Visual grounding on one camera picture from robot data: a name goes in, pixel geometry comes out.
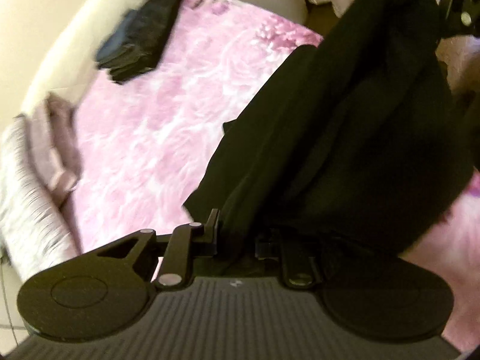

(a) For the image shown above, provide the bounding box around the black folded clothes stack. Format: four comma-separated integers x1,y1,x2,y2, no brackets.
95,0,187,84

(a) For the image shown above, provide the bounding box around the white pillow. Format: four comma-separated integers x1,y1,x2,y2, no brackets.
0,114,83,282

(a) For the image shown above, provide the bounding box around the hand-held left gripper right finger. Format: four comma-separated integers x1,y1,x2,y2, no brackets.
255,230,324,289

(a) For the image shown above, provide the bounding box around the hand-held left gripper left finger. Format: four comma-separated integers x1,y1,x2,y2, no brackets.
97,209,221,289

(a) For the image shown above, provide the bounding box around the mauve folded cloth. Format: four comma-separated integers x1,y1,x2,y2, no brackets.
28,92,84,200

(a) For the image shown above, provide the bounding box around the dark blue folded garment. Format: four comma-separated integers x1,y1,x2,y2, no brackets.
95,7,151,69

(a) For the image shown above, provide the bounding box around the black garment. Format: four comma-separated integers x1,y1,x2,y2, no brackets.
182,0,474,271

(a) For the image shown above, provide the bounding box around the cream headboard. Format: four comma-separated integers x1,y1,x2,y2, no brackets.
20,0,310,115

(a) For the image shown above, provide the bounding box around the pink floral blanket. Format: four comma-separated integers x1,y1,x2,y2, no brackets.
62,0,480,349

